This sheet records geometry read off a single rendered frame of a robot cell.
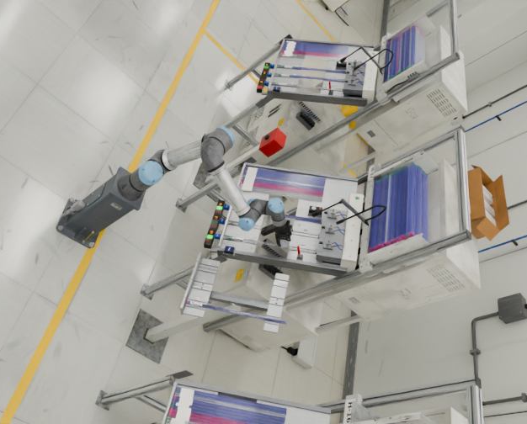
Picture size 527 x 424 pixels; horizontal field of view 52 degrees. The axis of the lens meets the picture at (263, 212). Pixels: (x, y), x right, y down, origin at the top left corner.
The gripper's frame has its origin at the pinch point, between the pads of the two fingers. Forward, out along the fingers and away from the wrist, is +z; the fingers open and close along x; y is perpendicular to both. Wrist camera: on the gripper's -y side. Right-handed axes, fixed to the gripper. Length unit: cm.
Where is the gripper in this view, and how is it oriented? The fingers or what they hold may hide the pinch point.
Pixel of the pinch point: (281, 245)
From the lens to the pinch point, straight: 301.5
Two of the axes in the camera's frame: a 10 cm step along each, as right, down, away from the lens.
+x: 1.9, -7.4, 6.4
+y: 9.7, 0.3, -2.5
